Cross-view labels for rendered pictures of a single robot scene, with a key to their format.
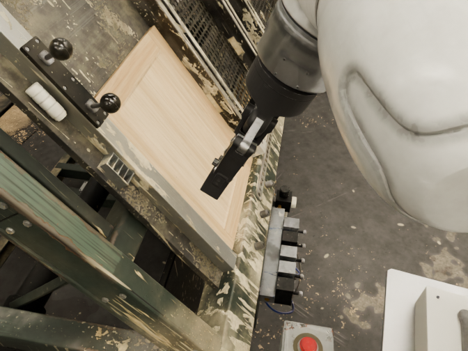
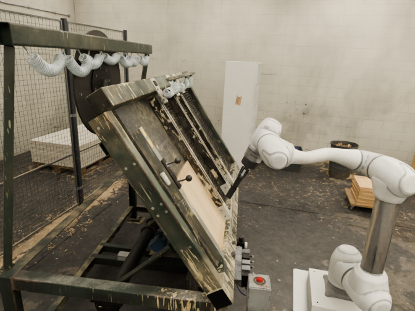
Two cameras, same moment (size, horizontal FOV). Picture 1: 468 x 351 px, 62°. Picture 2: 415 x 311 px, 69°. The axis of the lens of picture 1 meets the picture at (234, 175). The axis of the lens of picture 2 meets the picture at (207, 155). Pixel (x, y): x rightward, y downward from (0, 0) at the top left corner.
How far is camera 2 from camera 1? 104 cm
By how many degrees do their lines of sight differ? 26
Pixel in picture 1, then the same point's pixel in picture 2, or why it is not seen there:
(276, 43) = (249, 152)
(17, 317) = (121, 284)
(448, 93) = (272, 150)
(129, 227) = not seen: hidden behind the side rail
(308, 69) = (255, 157)
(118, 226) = not seen: hidden behind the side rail
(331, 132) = (261, 229)
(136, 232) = not seen: hidden behind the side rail
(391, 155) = (268, 158)
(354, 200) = (278, 265)
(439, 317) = (315, 277)
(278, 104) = (249, 165)
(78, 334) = (152, 290)
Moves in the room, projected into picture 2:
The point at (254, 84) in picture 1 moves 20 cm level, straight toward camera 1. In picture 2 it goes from (244, 161) to (249, 178)
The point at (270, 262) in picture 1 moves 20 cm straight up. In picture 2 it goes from (238, 267) to (239, 242)
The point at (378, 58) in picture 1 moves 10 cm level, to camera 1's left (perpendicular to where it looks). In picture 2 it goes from (265, 148) to (241, 147)
